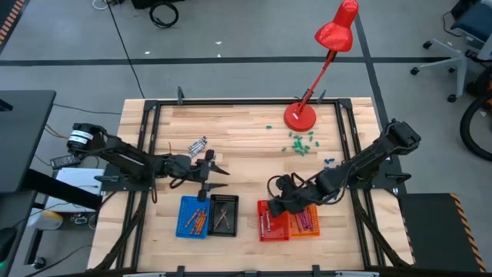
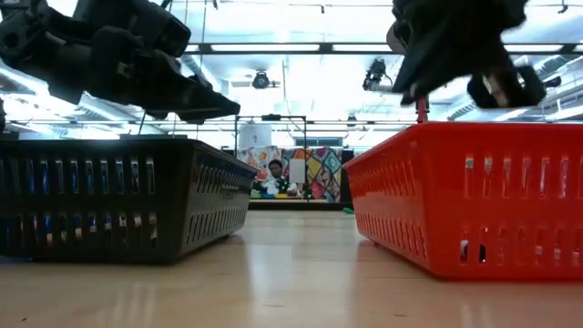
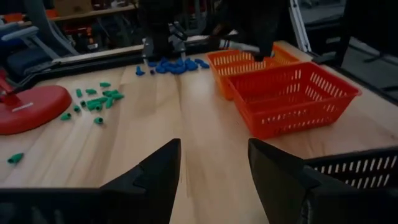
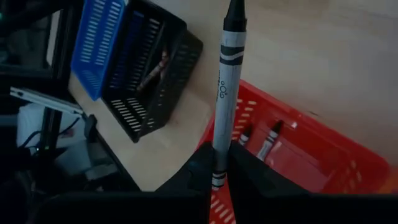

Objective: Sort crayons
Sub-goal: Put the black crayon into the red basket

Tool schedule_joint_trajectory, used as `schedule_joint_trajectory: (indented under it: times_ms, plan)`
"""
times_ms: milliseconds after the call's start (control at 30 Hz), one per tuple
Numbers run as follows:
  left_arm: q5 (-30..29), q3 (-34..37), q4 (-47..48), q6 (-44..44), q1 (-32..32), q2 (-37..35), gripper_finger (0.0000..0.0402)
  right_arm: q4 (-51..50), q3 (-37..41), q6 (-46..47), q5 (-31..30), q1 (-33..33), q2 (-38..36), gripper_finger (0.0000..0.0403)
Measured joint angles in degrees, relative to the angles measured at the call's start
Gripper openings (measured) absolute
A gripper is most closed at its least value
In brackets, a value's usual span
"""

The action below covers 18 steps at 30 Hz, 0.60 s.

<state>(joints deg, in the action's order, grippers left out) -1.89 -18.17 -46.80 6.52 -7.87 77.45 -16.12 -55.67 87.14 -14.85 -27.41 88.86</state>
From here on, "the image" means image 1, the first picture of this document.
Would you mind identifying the black hose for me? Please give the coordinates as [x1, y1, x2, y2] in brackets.
[459, 95, 492, 162]

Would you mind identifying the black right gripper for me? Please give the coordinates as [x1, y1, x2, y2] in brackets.
[268, 175, 320, 219]

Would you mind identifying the orange plastic basket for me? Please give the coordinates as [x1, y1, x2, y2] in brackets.
[286, 195, 321, 239]

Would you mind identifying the black desk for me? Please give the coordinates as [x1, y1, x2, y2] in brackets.
[0, 90, 104, 277]

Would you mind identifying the black power adapter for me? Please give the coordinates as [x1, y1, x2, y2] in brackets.
[49, 153, 81, 170]

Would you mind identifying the white office chair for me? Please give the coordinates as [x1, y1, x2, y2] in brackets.
[409, 0, 492, 104]

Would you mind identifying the black platform striped edge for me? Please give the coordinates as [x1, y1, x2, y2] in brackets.
[397, 192, 488, 273]

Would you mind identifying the black metal table frame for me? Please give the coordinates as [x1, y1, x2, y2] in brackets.
[91, 98, 412, 277]

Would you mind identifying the black mat striped edge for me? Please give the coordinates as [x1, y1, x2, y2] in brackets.
[0, 0, 27, 53]

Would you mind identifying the blue plastic basket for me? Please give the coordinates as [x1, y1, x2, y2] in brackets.
[175, 195, 212, 239]

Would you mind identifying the white box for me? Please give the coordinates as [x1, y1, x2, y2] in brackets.
[45, 167, 105, 213]

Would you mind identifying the black cable coil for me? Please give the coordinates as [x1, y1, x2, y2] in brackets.
[148, 2, 180, 29]

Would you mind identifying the thin black floor cable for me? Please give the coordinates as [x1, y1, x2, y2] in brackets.
[52, 102, 123, 115]

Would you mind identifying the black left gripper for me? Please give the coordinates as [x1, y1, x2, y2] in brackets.
[165, 149, 231, 203]

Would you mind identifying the black orange machine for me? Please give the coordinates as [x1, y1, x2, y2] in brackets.
[465, 67, 492, 111]

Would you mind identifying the yellow white device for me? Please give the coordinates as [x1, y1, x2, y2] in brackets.
[26, 209, 65, 231]

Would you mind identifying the red desk lamp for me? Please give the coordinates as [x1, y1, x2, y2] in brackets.
[283, 0, 361, 133]

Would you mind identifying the red plastic basket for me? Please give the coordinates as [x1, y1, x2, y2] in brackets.
[256, 199, 291, 242]

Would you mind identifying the black floor box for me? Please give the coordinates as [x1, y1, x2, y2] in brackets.
[131, 0, 185, 9]

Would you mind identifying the long black floor cable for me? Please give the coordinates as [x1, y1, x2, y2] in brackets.
[106, 0, 146, 99]

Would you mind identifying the black plastic basket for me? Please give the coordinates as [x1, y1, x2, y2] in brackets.
[207, 194, 240, 238]

